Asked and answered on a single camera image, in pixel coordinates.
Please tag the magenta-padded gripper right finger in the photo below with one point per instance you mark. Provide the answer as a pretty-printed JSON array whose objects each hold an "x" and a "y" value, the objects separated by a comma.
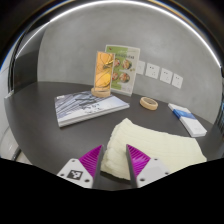
[{"x": 151, "y": 170}]

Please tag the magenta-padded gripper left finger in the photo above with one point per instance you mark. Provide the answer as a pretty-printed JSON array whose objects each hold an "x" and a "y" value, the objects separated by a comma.
[{"x": 75, "y": 171}]

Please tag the cream knitted towel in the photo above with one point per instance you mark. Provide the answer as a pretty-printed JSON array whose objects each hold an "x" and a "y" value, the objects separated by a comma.
[{"x": 160, "y": 146}]

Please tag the blue and white book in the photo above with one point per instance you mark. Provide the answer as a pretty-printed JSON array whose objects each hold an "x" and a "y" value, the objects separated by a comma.
[{"x": 183, "y": 114}]

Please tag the grey magazine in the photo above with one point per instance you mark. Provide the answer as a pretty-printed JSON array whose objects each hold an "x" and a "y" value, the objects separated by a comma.
[{"x": 86, "y": 108}]

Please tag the orange sign on wooden base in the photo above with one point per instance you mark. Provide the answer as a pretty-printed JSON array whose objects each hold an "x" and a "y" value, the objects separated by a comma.
[{"x": 103, "y": 71}]

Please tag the green menu stand sign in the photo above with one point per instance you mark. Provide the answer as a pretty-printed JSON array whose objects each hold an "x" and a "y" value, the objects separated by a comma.
[{"x": 128, "y": 66}]

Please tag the white ceiling light strip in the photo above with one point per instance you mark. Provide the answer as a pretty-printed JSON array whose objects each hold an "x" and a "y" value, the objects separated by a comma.
[{"x": 110, "y": 2}]

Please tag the white wall socket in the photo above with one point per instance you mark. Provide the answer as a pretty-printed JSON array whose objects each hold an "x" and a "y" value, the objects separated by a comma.
[
  {"x": 141, "y": 67},
  {"x": 152, "y": 70},
  {"x": 166, "y": 75},
  {"x": 177, "y": 81}
]

